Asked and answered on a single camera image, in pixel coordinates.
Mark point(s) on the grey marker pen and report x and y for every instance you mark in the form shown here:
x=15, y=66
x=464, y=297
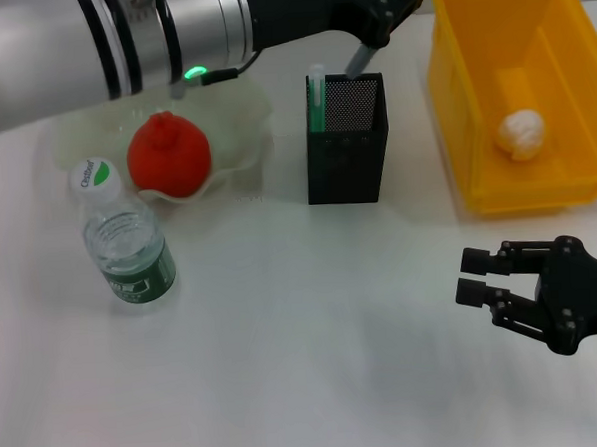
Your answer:
x=359, y=65

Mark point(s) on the red-orange bumpy orange fruit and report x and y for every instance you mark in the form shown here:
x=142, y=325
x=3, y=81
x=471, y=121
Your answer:
x=170, y=155

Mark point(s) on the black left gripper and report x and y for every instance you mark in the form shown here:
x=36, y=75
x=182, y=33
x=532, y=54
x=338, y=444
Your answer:
x=307, y=8

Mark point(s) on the yellow plastic storage bin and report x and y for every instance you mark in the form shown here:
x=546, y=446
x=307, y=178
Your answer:
x=527, y=199

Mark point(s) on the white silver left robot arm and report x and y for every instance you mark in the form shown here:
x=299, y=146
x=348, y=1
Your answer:
x=119, y=42

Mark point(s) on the mint green pen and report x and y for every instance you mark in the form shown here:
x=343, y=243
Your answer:
x=316, y=107

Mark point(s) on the white paper ball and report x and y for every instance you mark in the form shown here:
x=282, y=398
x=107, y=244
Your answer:
x=519, y=134

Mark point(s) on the translucent wavy glass fruit plate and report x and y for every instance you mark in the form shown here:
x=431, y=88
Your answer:
x=243, y=131

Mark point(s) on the clear water bottle green label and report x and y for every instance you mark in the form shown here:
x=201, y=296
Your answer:
x=124, y=242

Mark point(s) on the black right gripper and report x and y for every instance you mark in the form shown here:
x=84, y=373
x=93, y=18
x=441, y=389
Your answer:
x=578, y=299

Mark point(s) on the black mesh pen holder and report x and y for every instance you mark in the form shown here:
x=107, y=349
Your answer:
x=348, y=176

